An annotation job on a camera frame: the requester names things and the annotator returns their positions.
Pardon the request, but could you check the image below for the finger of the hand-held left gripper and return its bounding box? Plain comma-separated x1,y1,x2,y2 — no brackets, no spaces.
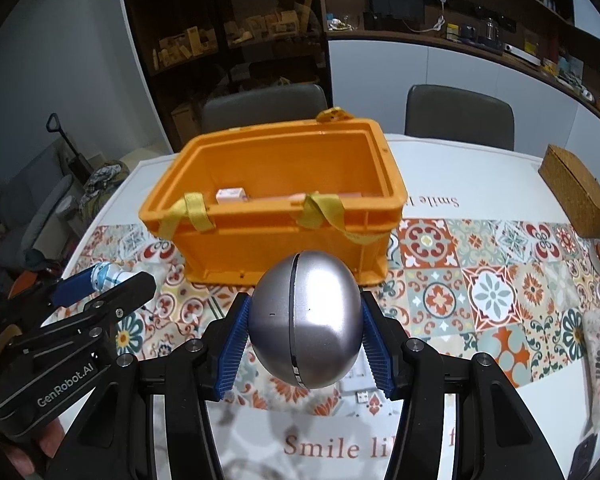
7,266,103,333
10,271,157,363

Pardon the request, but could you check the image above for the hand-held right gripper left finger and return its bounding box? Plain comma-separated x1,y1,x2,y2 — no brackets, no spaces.
45,292,253,480

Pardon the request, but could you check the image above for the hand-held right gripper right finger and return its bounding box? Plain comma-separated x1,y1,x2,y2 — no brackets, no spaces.
360,292,566,480

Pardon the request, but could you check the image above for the small white blue toy figure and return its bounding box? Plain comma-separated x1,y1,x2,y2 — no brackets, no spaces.
91,261,133,292

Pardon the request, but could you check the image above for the silver egg-shaped speaker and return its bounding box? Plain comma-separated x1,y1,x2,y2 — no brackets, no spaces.
250,250,366,390

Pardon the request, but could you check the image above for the orange plastic crate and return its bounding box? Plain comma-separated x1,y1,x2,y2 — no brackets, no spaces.
139,107,408,288

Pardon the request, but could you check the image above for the person's left hand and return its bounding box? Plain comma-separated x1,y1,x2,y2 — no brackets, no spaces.
7,417,66,476

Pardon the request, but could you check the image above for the white usb adapter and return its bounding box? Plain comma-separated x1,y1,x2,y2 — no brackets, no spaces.
337,360,381,404

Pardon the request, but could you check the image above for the grey sofa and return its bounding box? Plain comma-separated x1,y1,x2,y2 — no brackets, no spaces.
0,150,76,271

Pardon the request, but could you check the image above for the patterned fabric bag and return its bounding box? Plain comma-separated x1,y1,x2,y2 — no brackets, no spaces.
77,165,126,211

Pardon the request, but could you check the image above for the cardboard box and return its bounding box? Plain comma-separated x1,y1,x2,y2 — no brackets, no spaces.
171,102,203,143

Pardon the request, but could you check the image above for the grey chair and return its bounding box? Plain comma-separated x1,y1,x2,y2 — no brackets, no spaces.
201,84,329,148
404,84,515,151

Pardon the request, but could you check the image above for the black phone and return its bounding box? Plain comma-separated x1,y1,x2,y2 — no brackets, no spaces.
570,432,599,478

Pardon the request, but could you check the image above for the brown woven box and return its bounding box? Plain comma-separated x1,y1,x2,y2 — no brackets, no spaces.
538,144,600,239

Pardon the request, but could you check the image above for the dark wooden display cabinet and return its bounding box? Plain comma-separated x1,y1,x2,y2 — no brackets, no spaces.
117,0,333,153

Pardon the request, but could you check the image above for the black trolley handle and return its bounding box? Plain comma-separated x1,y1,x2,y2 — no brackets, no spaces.
46,113,88,181

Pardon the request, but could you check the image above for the wooden wall shelf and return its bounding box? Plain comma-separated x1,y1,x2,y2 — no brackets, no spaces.
325,0,600,136

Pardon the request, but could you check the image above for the white charger cable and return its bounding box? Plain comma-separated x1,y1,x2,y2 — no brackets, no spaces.
432,0,451,32

